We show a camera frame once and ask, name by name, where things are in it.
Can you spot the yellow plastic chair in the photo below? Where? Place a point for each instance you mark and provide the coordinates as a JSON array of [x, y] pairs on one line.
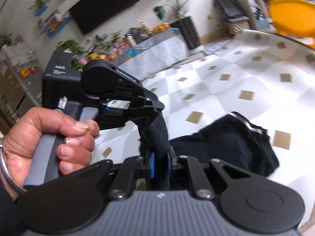
[[292, 14]]

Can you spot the black wall television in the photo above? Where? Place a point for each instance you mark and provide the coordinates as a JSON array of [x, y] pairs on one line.
[[103, 7]]

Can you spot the tray of oranges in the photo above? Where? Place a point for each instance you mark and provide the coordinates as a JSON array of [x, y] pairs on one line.
[[161, 29]]

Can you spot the patterned woven basket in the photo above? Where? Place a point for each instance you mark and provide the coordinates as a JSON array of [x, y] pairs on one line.
[[237, 27]]

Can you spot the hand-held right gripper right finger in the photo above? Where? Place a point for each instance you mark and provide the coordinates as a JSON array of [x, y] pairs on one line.
[[169, 163]]

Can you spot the silver bangle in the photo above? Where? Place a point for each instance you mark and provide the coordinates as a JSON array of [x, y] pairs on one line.
[[14, 187]]

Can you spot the person's left hand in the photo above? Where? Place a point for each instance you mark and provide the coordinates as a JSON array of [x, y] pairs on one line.
[[27, 137]]

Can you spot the black t-shirt with red print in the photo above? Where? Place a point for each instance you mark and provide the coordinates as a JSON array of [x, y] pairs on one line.
[[221, 140]]

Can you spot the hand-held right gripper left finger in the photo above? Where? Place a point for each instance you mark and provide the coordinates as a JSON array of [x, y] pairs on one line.
[[151, 164]]

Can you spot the long blue wall shelf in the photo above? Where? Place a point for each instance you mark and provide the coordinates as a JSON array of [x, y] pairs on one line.
[[57, 28]]

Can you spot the small blue wall shelf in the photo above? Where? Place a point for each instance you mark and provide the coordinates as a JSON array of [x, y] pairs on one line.
[[41, 11]]

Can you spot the light blue floor mat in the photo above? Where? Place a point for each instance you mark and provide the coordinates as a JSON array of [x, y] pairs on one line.
[[214, 49]]

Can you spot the bushy trailing green plant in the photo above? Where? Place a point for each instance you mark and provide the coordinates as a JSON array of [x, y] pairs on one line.
[[71, 46]]

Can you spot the person's left forearm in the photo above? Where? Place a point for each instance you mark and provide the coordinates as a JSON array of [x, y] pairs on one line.
[[6, 209]]

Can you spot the white thermos bottle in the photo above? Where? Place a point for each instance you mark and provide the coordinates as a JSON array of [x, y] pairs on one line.
[[130, 41]]

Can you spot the grey backpack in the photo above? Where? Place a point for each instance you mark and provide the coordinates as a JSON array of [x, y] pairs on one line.
[[228, 7]]

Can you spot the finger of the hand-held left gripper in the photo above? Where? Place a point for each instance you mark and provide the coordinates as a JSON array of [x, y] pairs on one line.
[[137, 95]]

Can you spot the slender leafy potted plant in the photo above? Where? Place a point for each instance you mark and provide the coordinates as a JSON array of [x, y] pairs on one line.
[[115, 36], [101, 41]]

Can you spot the tall monstera plant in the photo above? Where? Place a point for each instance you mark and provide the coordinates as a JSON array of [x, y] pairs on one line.
[[161, 11]]

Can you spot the low table with marbled cloth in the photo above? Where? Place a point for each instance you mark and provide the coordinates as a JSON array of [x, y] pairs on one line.
[[160, 51]]

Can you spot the wooden shelf unit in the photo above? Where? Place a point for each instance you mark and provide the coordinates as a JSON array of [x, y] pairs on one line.
[[249, 5]]

